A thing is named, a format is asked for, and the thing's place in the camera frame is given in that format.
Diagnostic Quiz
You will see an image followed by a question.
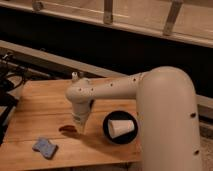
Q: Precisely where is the white paper cup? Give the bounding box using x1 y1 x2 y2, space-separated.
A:
108 120 135 138

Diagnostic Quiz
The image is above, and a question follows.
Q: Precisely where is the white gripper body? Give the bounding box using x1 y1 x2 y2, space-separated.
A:
72 102 91 134

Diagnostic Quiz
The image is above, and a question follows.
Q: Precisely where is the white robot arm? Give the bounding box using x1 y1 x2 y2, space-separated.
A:
66 66 203 171

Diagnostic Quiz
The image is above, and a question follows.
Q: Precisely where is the metal window frame rail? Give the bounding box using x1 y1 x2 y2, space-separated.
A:
0 0 213 48

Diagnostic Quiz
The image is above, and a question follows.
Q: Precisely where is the black round bowl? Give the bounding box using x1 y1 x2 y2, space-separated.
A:
103 111 138 144

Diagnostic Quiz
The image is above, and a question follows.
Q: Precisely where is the dark red pepper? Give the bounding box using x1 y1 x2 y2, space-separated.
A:
59 125 77 133

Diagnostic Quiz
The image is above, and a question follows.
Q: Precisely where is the black cables and equipment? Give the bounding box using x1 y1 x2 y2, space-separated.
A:
0 53 28 145

